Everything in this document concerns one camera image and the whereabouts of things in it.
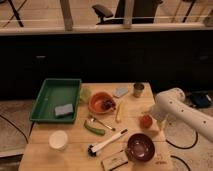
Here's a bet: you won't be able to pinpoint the white paper cup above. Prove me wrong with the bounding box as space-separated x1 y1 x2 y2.
49 130 68 150

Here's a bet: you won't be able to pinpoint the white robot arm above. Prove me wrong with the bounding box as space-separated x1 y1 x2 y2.
149 88 213 143

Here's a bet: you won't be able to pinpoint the black office chair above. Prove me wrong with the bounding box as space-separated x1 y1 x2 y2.
92 0 163 25

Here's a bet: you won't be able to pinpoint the small wooden box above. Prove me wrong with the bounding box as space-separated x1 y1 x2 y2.
101 151 128 171

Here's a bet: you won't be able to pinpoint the green plastic tray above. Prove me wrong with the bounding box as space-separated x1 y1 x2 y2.
30 78 82 124

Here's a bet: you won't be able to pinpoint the orange-red apple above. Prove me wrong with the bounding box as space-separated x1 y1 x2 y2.
139 115 153 129

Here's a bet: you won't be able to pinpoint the grey sponge in tray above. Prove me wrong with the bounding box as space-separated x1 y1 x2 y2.
55 104 73 117

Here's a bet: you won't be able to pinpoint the yellow banana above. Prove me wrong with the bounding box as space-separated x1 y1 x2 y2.
115 101 124 123

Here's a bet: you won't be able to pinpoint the grey-blue sponge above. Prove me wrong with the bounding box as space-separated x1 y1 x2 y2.
114 87 129 98

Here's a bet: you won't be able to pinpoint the pale green vegetable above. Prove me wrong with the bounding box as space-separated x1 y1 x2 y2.
80 88 91 103

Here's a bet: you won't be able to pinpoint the green pepper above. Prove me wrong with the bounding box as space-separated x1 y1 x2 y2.
84 120 105 136

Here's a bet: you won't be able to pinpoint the dark grapes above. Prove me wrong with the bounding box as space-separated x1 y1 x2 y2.
102 99 116 110

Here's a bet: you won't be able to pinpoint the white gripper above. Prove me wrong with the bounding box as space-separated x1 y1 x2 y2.
148 104 167 131

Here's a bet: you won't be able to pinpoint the dark maroon bowl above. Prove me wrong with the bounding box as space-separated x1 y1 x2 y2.
126 133 155 162

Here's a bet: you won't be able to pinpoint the black power cable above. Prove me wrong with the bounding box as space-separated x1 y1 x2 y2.
165 128 200 150

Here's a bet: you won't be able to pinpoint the metal cup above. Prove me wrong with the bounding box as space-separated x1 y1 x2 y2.
133 83 144 98

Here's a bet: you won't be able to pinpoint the white dish brush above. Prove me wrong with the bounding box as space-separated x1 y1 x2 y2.
88 129 128 157

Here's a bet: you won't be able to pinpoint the metal spoon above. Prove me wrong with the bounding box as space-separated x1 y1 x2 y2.
89 115 116 131

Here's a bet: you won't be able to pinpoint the orange bowl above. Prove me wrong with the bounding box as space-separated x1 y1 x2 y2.
88 92 116 114

